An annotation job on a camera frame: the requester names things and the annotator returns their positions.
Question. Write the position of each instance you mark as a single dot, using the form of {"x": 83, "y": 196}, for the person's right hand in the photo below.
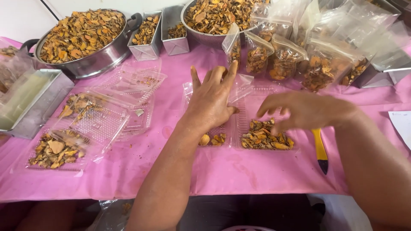
{"x": 308, "y": 109}

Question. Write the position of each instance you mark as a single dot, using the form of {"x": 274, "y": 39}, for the person's left hand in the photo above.
{"x": 208, "y": 102}

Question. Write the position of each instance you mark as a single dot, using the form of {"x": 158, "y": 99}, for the clear clamshell box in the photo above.
{"x": 244, "y": 106}
{"x": 131, "y": 83}

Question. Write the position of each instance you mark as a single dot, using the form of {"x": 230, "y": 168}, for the small dried slices heap in clamshell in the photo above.
{"x": 213, "y": 139}

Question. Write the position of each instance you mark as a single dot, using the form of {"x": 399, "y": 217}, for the group of filled clear zip bags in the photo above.
{"x": 321, "y": 67}

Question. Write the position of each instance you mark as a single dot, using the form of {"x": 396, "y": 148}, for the large dried slices heap in clamshell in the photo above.
{"x": 266, "y": 139}

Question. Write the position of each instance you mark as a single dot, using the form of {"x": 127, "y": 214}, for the steel mesh colander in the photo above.
{"x": 208, "y": 40}

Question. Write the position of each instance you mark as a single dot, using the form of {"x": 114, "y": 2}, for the steel rectangular tin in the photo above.
{"x": 144, "y": 51}
{"x": 176, "y": 46}

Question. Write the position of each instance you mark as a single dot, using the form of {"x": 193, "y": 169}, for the stacked clear clamshell boxes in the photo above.
{"x": 141, "y": 120}

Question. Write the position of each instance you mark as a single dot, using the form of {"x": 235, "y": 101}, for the pink plastic tablecloth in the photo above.
{"x": 224, "y": 173}

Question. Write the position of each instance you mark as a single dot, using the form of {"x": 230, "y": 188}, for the steel tin behind zip bags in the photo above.
{"x": 375, "y": 78}

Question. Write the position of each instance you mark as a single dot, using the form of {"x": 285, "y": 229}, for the dried slices in tin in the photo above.
{"x": 146, "y": 30}
{"x": 177, "y": 31}

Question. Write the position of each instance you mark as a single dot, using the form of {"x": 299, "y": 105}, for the empty clear clamshell box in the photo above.
{"x": 131, "y": 83}

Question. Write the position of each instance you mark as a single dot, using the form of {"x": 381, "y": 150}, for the dried slices in colander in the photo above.
{"x": 218, "y": 14}

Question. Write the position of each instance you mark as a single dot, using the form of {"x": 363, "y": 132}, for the white paper sheet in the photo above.
{"x": 402, "y": 126}

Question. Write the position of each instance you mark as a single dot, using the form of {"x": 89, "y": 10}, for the white cloth under table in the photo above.
{"x": 343, "y": 215}

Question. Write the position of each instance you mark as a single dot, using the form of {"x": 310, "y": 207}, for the open clear clamshell with slices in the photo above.
{"x": 96, "y": 125}

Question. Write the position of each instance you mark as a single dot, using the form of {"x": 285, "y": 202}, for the person's black trousers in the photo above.
{"x": 250, "y": 211}

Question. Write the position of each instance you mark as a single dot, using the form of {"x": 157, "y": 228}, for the dried orange slices in pot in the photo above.
{"x": 80, "y": 33}

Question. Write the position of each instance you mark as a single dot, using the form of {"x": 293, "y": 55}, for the clear plastic bag under table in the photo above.
{"x": 112, "y": 216}

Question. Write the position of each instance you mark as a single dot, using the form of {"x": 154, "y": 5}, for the dried slices in open clamshell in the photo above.
{"x": 54, "y": 150}

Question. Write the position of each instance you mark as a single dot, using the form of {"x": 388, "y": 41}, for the long steel tin with bags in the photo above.
{"x": 41, "y": 112}

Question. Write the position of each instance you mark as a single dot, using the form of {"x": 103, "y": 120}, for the person's bare leg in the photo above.
{"x": 45, "y": 218}

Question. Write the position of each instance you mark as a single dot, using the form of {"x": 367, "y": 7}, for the crumpled clear bag with slices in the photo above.
{"x": 11, "y": 61}

